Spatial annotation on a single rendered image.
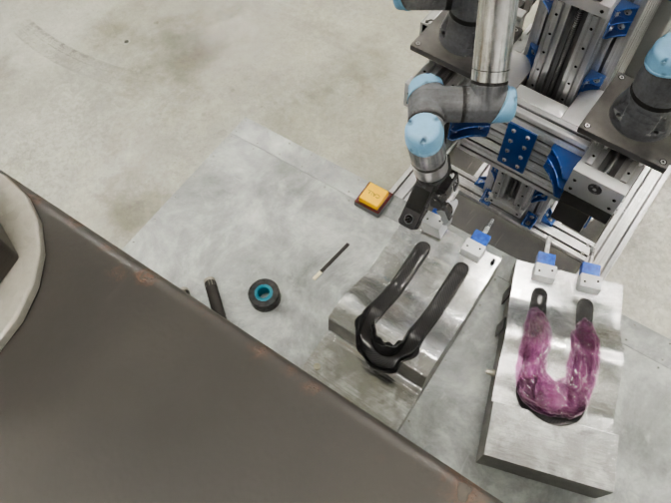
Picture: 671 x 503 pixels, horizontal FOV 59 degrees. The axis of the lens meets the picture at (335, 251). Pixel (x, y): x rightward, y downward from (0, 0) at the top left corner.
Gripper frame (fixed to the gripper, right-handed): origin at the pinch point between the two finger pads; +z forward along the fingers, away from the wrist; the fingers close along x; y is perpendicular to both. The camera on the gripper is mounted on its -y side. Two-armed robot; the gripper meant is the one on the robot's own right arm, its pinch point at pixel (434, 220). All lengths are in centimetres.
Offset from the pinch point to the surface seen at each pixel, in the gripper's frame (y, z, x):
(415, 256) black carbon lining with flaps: -9.1, 5.0, 0.7
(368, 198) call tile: 1.3, 8.0, 22.1
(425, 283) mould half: -14.3, 4.8, -5.2
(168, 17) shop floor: 76, 77, 217
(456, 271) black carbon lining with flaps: -7.5, 6.5, -9.7
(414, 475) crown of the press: -54, -110, -42
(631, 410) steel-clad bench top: -15, 21, -58
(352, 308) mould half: -30.1, -3.9, 3.9
